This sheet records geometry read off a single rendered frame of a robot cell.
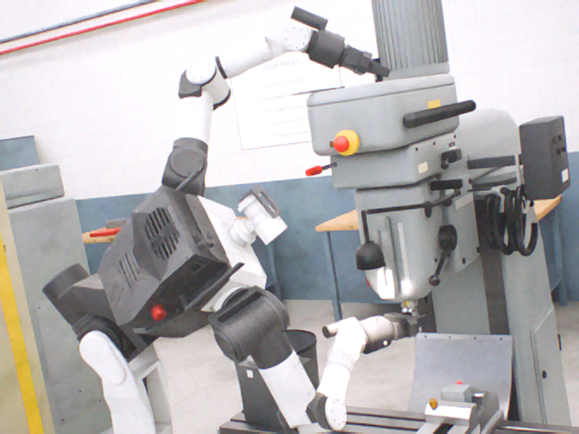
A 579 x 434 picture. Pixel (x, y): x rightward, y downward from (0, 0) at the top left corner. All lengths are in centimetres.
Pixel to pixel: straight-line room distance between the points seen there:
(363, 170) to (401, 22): 46
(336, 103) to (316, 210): 527
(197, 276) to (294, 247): 567
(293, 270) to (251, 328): 577
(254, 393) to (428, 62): 113
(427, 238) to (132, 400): 84
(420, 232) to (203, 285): 60
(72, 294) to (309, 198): 533
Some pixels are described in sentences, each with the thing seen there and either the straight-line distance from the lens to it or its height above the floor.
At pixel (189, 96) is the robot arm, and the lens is 196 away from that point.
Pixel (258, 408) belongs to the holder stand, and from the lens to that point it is 241.
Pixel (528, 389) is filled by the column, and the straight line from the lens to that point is 252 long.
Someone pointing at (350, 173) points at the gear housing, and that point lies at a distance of 194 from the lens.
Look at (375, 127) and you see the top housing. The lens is 179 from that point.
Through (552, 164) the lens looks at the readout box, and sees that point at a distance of 211.
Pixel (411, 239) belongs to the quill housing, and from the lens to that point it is 195.
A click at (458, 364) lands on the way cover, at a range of 248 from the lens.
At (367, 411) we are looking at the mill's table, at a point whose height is 91.
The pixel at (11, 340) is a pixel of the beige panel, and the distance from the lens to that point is 322.
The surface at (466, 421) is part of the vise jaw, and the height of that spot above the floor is 99.
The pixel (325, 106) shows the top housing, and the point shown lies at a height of 185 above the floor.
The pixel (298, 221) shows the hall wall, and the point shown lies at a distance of 721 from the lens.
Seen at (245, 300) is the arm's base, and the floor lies 146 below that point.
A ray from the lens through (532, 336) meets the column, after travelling 251.
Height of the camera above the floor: 186
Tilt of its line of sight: 9 degrees down
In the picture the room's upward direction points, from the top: 9 degrees counter-clockwise
